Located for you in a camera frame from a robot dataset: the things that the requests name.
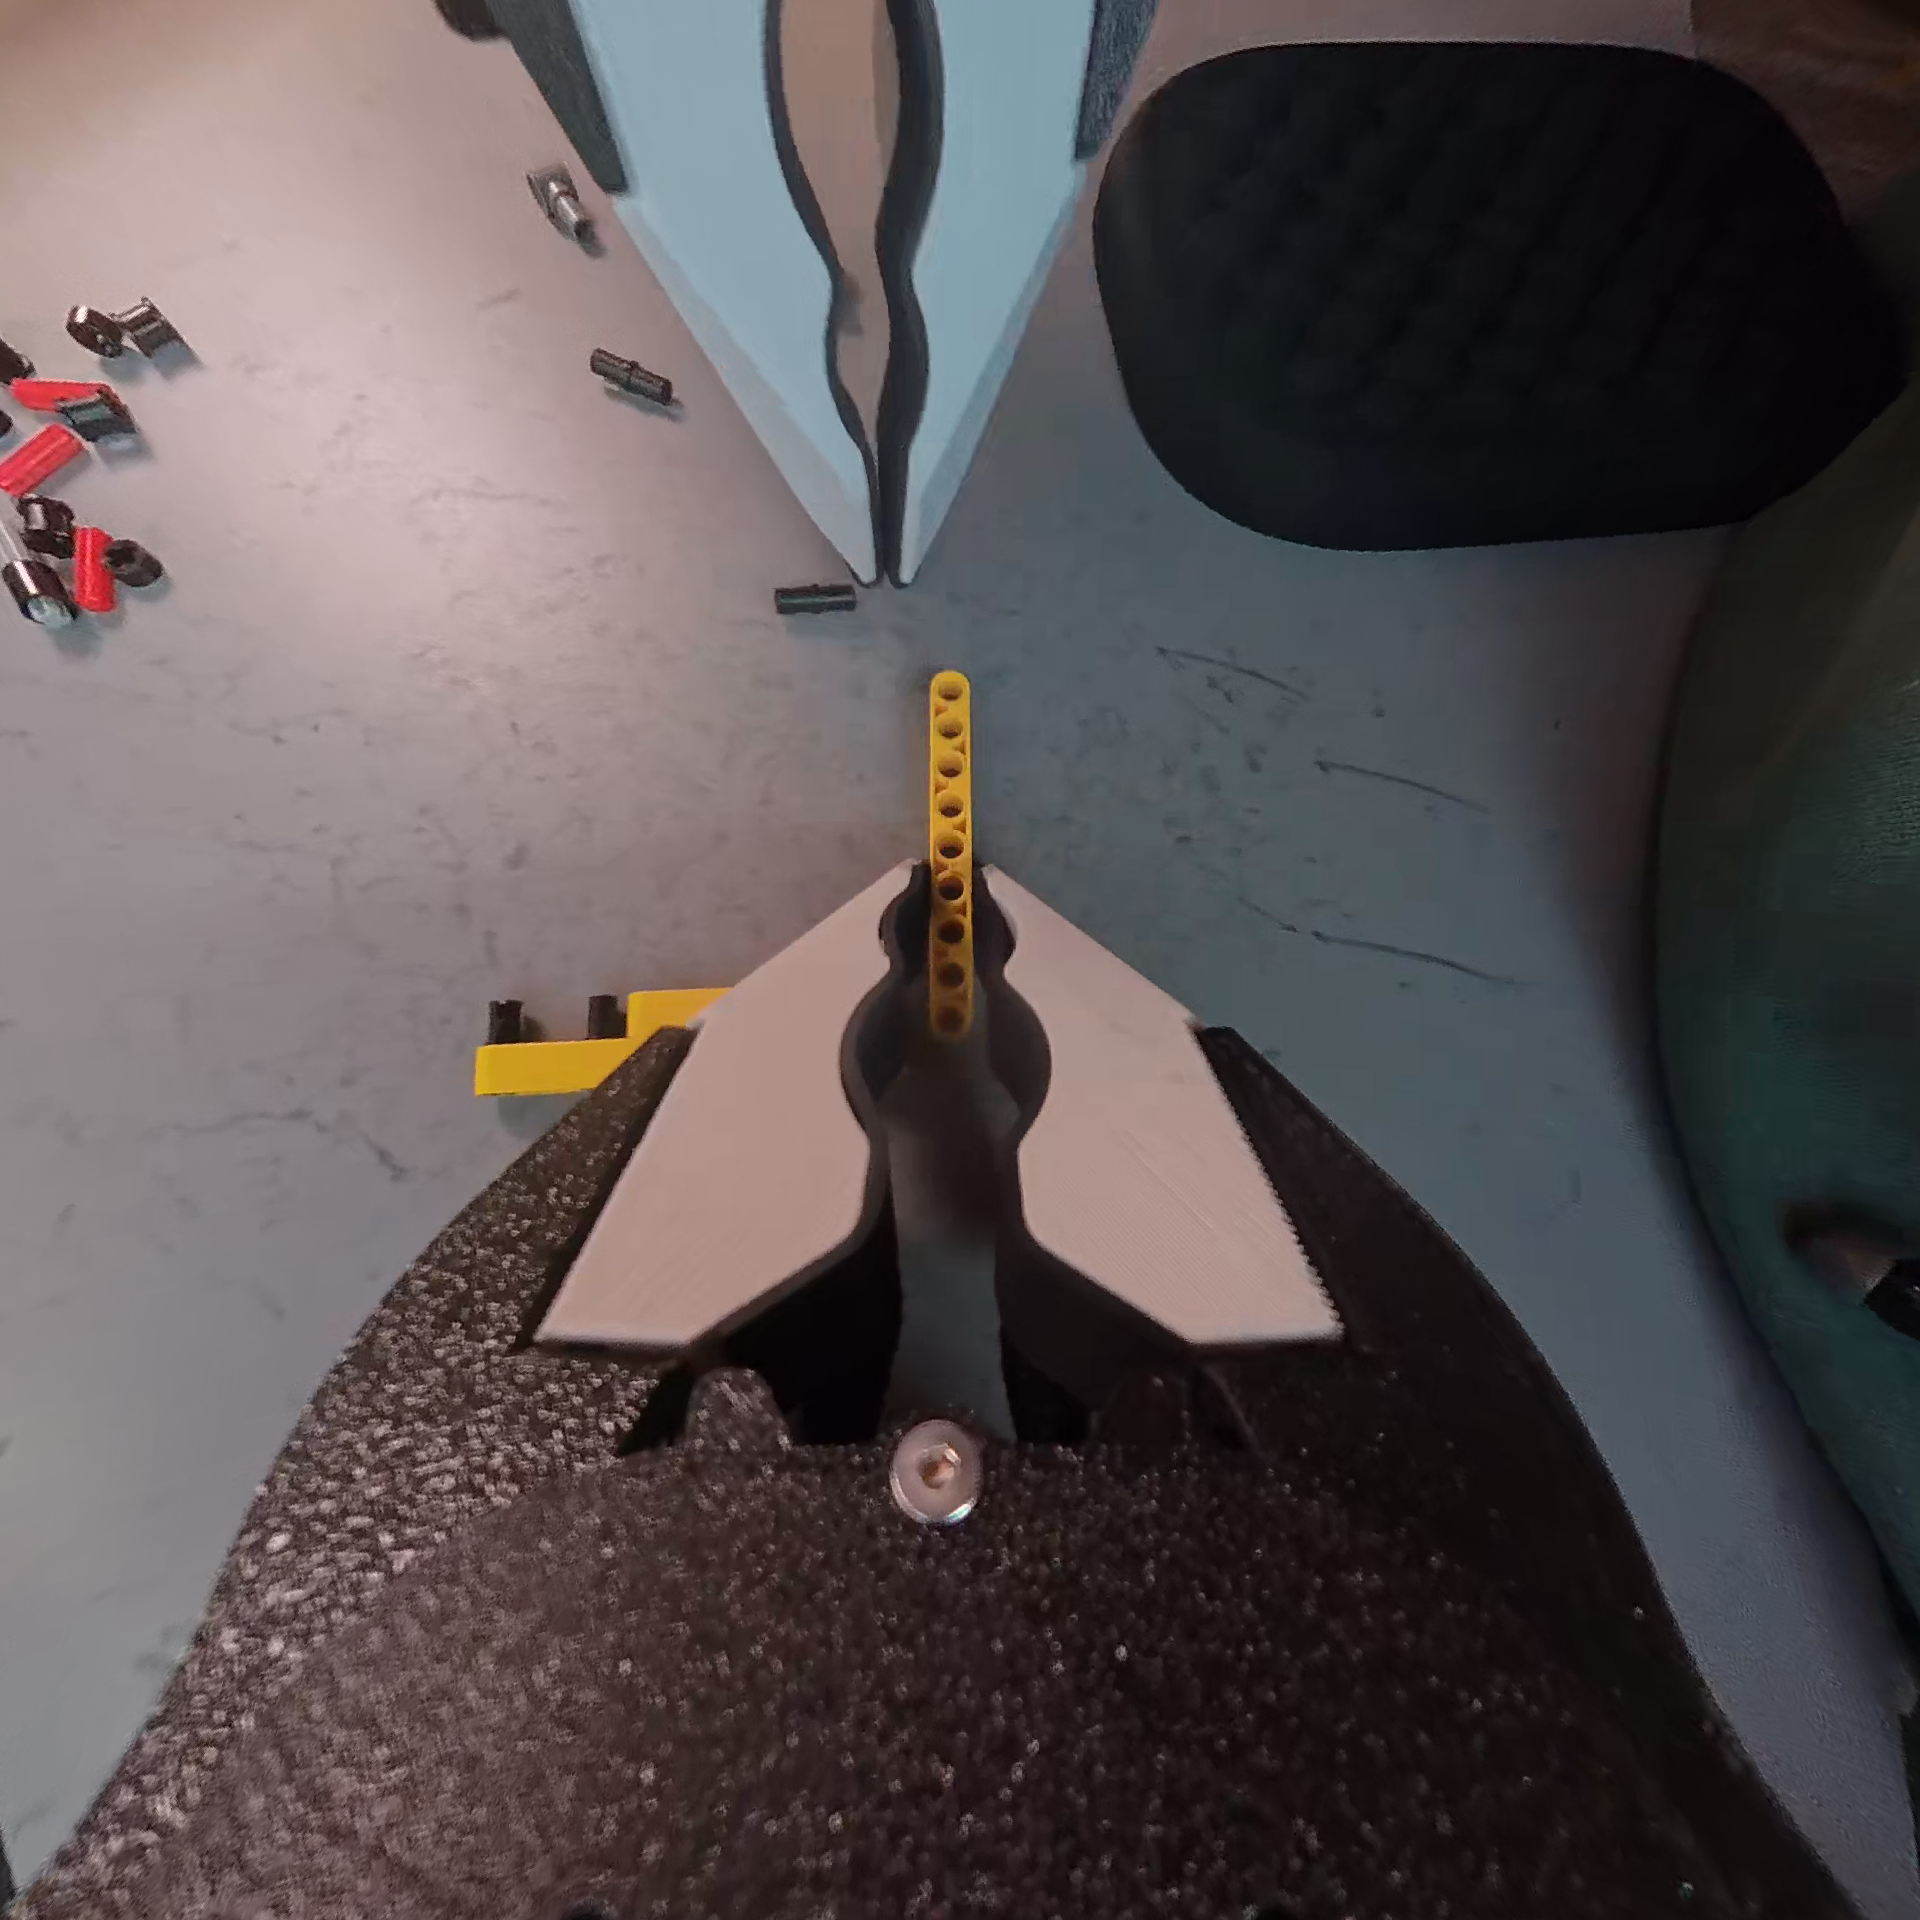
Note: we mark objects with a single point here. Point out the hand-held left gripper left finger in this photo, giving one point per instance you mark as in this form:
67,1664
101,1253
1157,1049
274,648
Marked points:
720,1186

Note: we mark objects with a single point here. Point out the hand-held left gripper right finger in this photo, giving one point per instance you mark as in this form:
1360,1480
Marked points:
1155,1186

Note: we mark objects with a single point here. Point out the short yellow lego beam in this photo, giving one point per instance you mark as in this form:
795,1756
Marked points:
676,1008

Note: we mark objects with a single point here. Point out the long yellow lego beam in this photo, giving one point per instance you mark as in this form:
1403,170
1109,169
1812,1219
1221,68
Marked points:
950,901
541,1068

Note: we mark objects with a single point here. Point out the black quilted cushion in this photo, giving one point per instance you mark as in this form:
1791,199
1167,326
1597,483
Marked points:
1484,300

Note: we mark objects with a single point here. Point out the pile of small lego pieces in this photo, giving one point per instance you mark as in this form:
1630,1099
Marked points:
59,450

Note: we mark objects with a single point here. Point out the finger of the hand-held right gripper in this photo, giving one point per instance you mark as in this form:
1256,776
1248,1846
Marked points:
705,150
1005,150

